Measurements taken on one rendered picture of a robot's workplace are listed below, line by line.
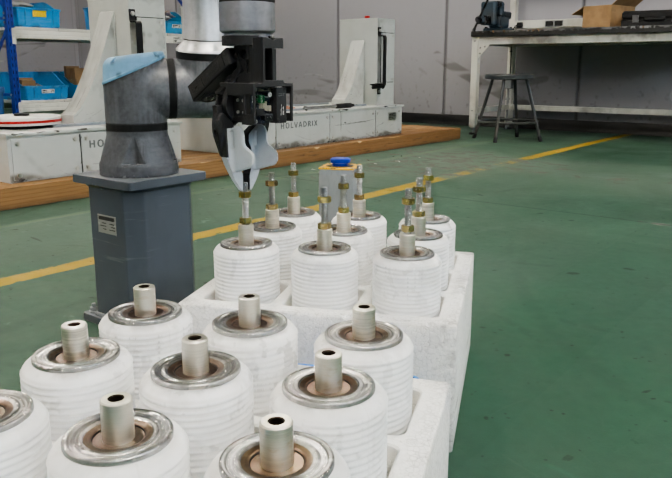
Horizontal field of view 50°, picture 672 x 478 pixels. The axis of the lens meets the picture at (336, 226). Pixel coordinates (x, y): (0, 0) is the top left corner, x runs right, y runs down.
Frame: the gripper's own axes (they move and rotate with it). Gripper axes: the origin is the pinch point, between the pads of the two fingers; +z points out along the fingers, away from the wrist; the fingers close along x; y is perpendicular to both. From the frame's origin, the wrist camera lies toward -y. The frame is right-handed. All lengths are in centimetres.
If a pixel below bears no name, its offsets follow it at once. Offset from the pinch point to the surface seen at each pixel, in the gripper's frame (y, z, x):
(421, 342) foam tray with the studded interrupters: 27.8, 19.1, 6.5
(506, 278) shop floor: -5, 34, 86
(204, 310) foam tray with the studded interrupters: 1.3, 17.3, -8.4
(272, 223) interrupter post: -4.3, 8.5, 9.6
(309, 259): 12.2, 9.8, 1.5
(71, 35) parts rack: -465, -40, 217
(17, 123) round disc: -202, 5, 55
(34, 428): 31, 10, -45
